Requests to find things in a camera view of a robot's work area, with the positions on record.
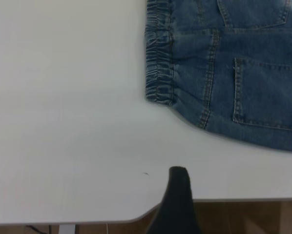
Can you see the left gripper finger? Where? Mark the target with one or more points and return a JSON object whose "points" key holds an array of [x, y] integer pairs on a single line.
{"points": [[177, 207]]}

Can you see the blue denim pants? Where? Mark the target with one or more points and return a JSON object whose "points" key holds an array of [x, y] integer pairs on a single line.
{"points": [[234, 73]]}

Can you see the grey metal table leg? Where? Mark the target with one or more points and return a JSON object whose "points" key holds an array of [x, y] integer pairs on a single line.
{"points": [[66, 230]]}

